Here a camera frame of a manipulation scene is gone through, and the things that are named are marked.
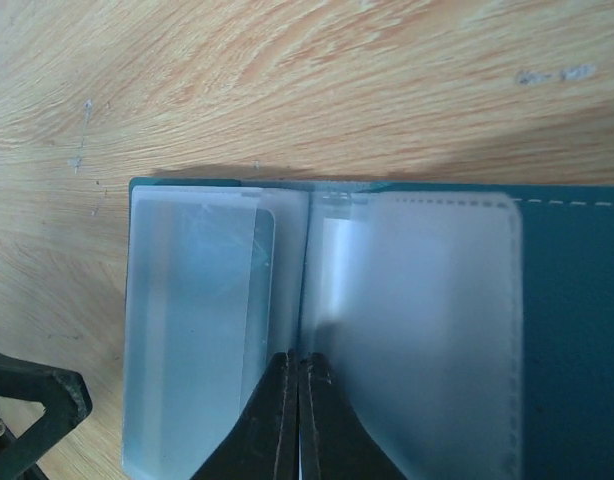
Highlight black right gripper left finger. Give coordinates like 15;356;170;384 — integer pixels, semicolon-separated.
193;350;298;479

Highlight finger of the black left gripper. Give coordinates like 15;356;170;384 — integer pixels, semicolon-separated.
0;347;94;480

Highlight teal leather card holder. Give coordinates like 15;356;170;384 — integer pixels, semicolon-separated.
123;177;614;479

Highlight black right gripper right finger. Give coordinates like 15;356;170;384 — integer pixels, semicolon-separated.
298;353;405;479

